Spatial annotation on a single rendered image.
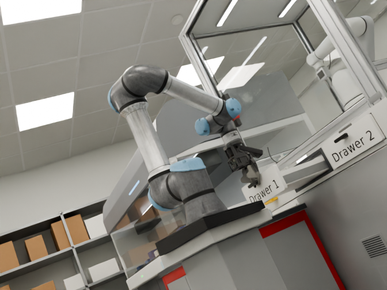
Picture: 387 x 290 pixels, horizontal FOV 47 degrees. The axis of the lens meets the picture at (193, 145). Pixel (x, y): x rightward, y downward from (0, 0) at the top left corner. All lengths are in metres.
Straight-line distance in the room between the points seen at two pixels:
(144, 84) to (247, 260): 0.71
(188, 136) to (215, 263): 1.55
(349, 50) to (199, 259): 0.95
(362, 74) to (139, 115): 0.84
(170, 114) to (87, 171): 3.49
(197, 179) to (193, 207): 0.09
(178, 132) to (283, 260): 1.18
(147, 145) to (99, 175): 4.61
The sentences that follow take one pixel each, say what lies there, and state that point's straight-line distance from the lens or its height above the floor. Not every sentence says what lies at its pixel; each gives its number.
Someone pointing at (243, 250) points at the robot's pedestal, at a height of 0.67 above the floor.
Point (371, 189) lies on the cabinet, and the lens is 1.89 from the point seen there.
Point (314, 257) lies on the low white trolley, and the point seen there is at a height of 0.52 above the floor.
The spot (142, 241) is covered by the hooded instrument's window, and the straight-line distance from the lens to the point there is 3.60.
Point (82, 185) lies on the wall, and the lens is 6.17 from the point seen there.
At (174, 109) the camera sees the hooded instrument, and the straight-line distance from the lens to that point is 2.90.
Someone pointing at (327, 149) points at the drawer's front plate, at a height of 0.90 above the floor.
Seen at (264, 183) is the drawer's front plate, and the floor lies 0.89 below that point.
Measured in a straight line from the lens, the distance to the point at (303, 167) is 1.93.
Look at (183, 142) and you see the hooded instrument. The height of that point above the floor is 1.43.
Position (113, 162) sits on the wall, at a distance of 6.32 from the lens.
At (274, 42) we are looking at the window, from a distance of 2.12.
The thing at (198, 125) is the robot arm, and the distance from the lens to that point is 1.88.
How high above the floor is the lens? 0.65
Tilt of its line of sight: 15 degrees up
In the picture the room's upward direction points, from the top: 25 degrees counter-clockwise
